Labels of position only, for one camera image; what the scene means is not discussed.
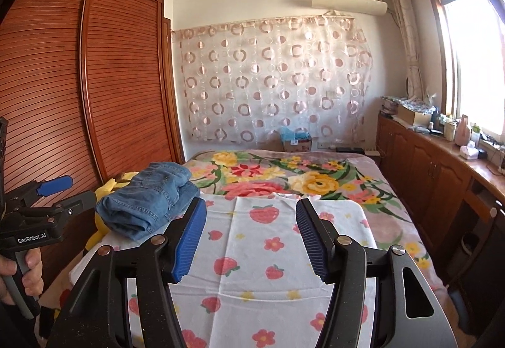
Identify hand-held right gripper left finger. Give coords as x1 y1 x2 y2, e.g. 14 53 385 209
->
51 197 208 348

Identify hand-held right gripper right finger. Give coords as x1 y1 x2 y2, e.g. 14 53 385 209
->
295 197 451 348

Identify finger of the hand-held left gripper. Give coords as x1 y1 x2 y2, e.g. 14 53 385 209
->
24 190 97 220
8 175 74 203

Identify blue denim pants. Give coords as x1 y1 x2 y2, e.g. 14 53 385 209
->
96 162 201 242

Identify person's left hand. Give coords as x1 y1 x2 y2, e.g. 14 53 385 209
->
0 247 45 306

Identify yellow plush toy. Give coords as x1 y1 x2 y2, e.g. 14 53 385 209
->
85 171 139 252

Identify floral fleece blanket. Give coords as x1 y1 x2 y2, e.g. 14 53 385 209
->
39 150 446 317

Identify white strawberry print sheet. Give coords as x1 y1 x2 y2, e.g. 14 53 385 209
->
69 192 379 348

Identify cardboard box with blue cloth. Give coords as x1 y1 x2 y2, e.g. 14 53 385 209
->
279 126 313 152

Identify wooden slatted wardrobe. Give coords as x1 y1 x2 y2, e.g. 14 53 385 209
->
0 0 186 293

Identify wooden sideboard cabinet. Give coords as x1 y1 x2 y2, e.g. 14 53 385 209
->
375 113 505 293

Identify sheer circle pattern curtain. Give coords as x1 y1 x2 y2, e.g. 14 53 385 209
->
170 14 373 145

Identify open cardboard box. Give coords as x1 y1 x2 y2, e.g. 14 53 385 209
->
396 103 435 127

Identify pink bottle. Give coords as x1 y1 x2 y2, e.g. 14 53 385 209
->
455 114 472 147

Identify tied patterned window curtain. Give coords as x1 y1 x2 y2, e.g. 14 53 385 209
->
387 0 425 100

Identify wooden frame window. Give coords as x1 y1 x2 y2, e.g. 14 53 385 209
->
420 0 505 139

